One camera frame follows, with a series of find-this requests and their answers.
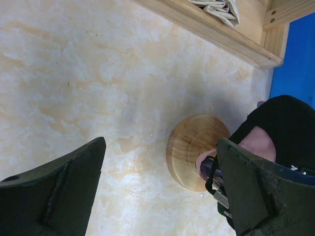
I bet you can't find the blue plastic bin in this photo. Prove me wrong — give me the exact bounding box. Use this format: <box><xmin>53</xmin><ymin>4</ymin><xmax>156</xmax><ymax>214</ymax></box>
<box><xmin>269</xmin><ymin>13</ymin><xmax>315</xmax><ymax>108</ymax></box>

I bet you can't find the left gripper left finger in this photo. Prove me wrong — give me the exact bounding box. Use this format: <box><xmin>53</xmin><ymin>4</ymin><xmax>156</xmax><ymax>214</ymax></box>
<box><xmin>0</xmin><ymin>137</ymin><xmax>106</xmax><ymax>236</ymax></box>

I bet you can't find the beige cloth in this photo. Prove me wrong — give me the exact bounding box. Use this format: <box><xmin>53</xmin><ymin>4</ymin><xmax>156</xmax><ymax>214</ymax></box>
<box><xmin>189</xmin><ymin>0</ymin><xmax>240</xmax><ymax>28</ymax></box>

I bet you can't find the wooden hat stand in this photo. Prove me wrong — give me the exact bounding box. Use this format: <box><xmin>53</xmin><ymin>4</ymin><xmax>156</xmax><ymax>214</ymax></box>
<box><xmin>166</xmin><ymin>115</ymin><xmax>230</xmax><ymax>192</ymax></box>

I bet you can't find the pink cap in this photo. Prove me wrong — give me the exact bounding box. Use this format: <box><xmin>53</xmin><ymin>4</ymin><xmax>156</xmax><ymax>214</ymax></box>
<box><xmin>195</xmin><ymin>126</ymin><xmax>276</xmax><ymax>175</ymax></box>

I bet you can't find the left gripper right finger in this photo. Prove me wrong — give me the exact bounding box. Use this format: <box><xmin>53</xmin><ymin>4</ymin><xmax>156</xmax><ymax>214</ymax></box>
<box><xmin>217</xmin><ymin>138</ymin><xmax>315</xmax><ymax>236</ymax></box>

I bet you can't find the black cap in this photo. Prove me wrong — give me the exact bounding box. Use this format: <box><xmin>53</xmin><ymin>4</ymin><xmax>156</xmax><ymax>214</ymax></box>
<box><xmin>229</xmin><ymin>95</ymin><xmax>315</xmax><ymax>176</ymax></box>

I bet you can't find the wooden clothes rack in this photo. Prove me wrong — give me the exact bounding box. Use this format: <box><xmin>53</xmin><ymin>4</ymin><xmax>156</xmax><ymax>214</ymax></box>
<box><xmin>137</xmin><ymin>0</ymin><xmax>315</xmax><ymax>69</ymax></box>

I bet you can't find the purple cap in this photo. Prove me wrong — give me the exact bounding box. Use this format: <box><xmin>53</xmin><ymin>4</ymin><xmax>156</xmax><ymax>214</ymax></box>
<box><xmin>199</xmin><ymin>156</ymin><xmax>223</xmax><ymax>183</ymax></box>

